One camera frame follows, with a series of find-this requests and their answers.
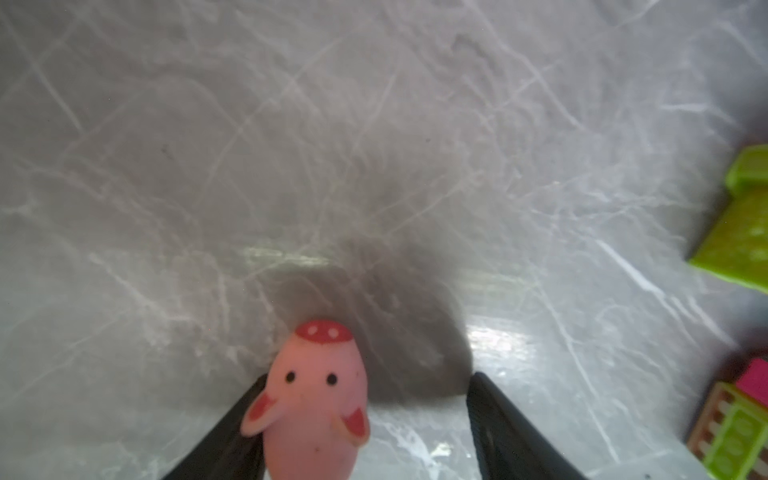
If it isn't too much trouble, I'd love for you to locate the pink pig toy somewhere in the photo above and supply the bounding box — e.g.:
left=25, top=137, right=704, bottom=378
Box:
left=240, top=318, right=371, bottom=479

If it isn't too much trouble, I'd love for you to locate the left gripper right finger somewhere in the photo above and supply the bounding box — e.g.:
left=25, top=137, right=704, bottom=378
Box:
left=466, top=372, right=585, bottom=480

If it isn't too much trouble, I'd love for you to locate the pink toy truck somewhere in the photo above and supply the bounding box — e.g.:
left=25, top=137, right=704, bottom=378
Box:
left=686, top=356, right=767, bottom=480

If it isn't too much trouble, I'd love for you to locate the orange green toy truck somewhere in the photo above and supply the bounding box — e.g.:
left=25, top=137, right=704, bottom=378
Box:
left=689, top=144, right=767, bottom=293

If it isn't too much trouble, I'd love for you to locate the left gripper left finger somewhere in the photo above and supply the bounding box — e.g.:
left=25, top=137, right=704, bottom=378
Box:
left=163, top=374, right=267, bottom=480

